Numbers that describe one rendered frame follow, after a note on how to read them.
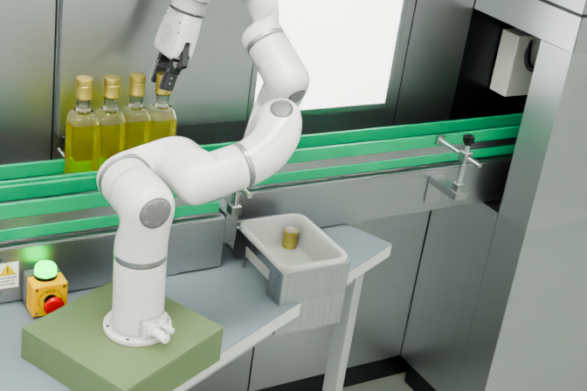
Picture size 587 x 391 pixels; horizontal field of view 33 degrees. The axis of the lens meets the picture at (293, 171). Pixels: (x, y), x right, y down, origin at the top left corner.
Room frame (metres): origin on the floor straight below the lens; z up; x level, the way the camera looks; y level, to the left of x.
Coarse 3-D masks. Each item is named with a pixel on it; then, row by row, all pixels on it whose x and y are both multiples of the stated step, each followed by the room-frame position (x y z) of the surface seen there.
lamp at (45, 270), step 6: (36, 264) 1.65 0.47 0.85; (42, 264) 1.65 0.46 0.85; (48, 264) 1.65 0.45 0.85; (54, 264) 1.66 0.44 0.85; (36, 270) 1.64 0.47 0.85; (42, 270) 1.64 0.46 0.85; (48, 270) 1.64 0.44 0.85; (54, 270) 1.65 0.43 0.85; (36, 276) 1.64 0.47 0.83; (42, 276) 1.63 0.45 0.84; (48, 276) 1.64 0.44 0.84; (54, 276) 1.65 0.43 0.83
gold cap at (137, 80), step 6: (132, 72) 1.96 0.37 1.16; (138, 72) 1.96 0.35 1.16; (132, 78) 1.94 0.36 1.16; (138, 78) 1.94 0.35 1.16; (144, 78) 1.95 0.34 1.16; (132, 84) 1.94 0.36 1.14; (138, 84) 1.94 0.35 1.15; (144, 84) 1.95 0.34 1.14; (132, 90) 1.94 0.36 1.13; (138, 90) 1.94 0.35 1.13; (144, 90) 1.95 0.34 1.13; (138, 96) 1.94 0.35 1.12
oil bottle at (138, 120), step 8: (128, 112) 1.93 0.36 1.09; (136, 112) 1.93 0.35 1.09; (144, 112) 1.94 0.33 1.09; (128, 120) 1.92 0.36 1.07; (136, 120) 1.93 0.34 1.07; (144, 120) 1.93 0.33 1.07; (128, 128) 1.92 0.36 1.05; (136, 128) 1.93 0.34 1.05; (144, 128) 1.94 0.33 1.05; (128, 136) 1.92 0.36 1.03; (136, 136) 1.93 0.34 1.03; (144, 136) 1.94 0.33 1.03; (128, 144) 1.92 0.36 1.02; (136, 144) 1.93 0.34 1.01
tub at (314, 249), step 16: (240, 224) 1.96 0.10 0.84; (256, 224) 1.99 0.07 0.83; (272, 224) 2.01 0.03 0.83; (288, 224) 2.03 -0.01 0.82; (304, 224) 2.03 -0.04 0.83; (256, 240) 1.90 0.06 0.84; (272, 240) 2.01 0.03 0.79; (304, 240) 2.01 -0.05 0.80; (320, 240) 1.97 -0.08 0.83; (272, 256) 1.84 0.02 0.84; (288, 256) 1.97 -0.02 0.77; (304, 256) 1.98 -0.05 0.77; (320, 256) 1.95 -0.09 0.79; (336, 256) 1.91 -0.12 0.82
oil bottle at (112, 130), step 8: (96, 112) 1.91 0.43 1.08; (104, 112) 1.90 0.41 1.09; (112, 112) 1.90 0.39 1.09; (120, 112) 1.91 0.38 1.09; (104, 120) 1.88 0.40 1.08; (112, 120) 1.89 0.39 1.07; (120, 120) 1.90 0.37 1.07; (104, 128) 1.88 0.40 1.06; (112, 128) 1.89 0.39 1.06; (120, 128) 1.90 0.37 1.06; (104, 136) 1.88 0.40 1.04; (112, 136) 1.89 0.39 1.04; (120, 136) 1.90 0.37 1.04; (104, 144) 1.88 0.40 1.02; (112, 144) 1.89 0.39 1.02; (120, 144) 1.90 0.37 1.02; (104, 152) 1.88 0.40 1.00; (112, 152) 1.89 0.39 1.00; (120, 152) 1.90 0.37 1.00; (104, 160) 1.88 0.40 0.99
